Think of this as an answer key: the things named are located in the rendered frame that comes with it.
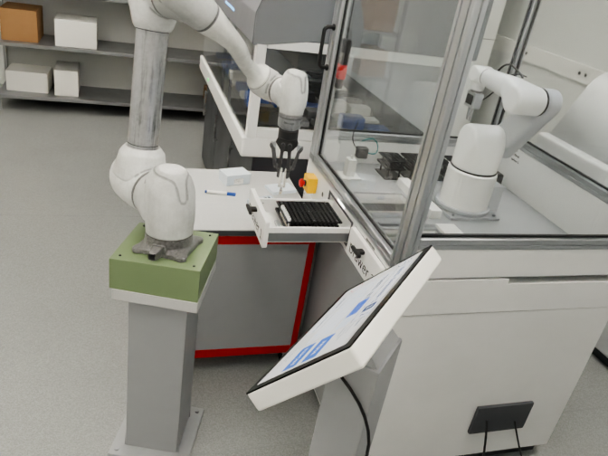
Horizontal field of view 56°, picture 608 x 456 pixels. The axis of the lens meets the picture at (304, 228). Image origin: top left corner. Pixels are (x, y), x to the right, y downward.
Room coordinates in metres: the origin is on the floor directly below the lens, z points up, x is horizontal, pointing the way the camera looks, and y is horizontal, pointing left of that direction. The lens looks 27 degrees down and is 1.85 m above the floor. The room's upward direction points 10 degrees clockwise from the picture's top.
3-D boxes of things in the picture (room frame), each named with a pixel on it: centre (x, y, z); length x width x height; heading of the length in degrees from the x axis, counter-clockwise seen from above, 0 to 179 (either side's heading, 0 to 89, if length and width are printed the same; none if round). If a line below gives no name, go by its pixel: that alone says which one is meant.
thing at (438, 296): (2.18, -0.59, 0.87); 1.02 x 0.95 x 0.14; 20
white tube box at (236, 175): (2.48, 0.37, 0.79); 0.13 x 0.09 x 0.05; 128
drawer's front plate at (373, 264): (1.75, -0.23, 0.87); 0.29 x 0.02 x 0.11; 20
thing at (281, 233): (2.01, -0.02, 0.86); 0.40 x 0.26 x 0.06; 110
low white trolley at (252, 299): (2.33, 0.31, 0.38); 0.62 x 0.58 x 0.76; 20
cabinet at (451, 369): (2.17, -0.59, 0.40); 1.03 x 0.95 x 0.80; 20
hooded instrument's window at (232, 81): (3.77, 0.15, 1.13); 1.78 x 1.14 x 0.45; 20
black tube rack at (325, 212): (2.00, -0.01, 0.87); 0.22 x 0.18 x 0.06; 110
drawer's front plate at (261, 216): (1.93, 0.18, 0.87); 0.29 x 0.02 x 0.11; 20
